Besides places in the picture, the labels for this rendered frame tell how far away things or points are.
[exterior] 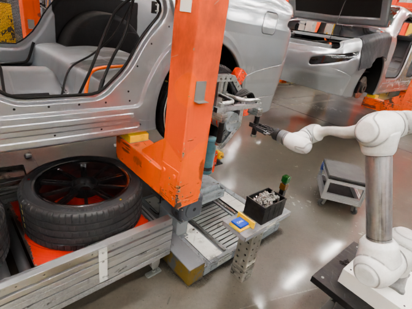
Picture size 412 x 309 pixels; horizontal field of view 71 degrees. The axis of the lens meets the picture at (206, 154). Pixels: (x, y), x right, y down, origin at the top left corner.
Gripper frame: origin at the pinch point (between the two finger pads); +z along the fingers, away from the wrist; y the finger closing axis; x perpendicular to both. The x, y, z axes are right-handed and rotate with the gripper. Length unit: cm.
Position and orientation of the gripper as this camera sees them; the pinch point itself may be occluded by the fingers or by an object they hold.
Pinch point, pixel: (255, 125)
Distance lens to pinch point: 199.4
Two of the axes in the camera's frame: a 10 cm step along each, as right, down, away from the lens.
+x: 1.4, -9.0, -4.2
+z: -6.6, -4.0, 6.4
